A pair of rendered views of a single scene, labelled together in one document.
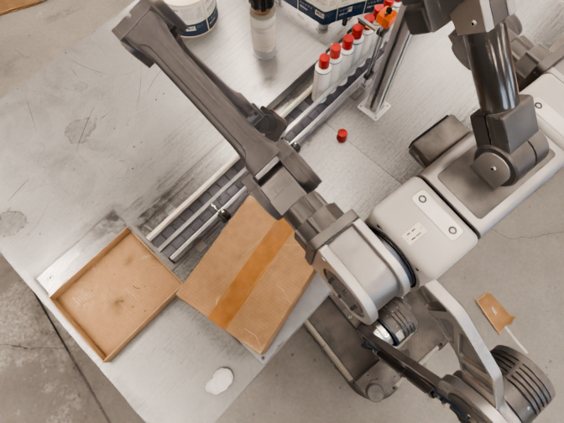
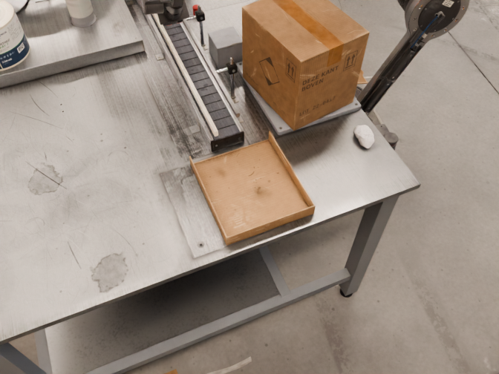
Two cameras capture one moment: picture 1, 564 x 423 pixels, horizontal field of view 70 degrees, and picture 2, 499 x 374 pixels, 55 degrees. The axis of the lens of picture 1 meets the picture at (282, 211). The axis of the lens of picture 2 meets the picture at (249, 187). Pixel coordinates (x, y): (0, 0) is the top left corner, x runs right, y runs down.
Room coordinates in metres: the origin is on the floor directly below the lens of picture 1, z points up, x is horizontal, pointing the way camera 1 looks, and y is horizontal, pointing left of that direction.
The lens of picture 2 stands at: (-0.16, 1.23, 1.94)
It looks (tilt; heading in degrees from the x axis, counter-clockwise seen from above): 54 degrees down; 294
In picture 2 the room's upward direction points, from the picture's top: straight up
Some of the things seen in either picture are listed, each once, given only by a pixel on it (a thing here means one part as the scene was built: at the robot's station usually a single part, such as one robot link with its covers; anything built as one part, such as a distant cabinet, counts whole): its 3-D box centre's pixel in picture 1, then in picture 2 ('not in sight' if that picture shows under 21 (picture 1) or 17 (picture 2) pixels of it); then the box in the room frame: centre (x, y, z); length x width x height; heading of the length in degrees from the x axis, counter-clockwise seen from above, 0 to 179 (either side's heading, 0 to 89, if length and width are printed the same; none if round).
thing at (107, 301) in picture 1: (117, 291); (249, 184); (0.17, 0.49, 0.85); 0.30 x 0.26 x 0.04; 137
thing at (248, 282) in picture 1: (257, 279); (300, 56); (0.18, 0.07, 0.99); 0.30 x 0.24 x 0.27; 146
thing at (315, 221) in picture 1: (316, 223); not in sight; (0.19, -0.06, 1.45); 0.09 x 0.08 x 0.12; 128
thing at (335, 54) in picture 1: (331, 69); not in sight; (0.86, -0.16, 0.98); 0.05 x 0.05 x 0.20
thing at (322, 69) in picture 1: (321, 79); not in sight; (0.82, -0.13, 0.98); 0.05 x 0.05 x 0.20
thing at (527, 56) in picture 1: (523, 65); not in sight; (0.50, -0.45, 1.45); 0.09 x 0.08 x 0.12; 128
